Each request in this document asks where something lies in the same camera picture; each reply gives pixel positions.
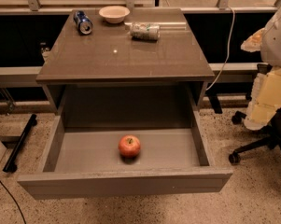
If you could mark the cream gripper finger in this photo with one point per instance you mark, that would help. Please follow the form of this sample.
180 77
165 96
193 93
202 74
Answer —
265 99
253 43

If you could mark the red apple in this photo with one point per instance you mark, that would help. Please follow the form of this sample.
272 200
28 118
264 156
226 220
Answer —
129 146

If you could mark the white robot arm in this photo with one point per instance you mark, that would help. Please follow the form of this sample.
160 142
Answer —
270 51

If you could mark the grey cabinet counter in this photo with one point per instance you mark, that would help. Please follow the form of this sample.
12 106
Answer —
110 54

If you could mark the grey open top drawer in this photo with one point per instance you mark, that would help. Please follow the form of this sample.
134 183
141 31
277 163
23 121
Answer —
81 158

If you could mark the green white soda can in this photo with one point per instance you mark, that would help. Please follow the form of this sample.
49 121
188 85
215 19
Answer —
145 31

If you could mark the white bowl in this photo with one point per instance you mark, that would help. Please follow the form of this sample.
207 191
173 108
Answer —
114 14

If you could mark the blue soda can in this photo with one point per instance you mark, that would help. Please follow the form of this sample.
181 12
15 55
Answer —
83 23

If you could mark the black bar on floor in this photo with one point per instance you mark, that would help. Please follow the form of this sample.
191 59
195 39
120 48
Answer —
11 165

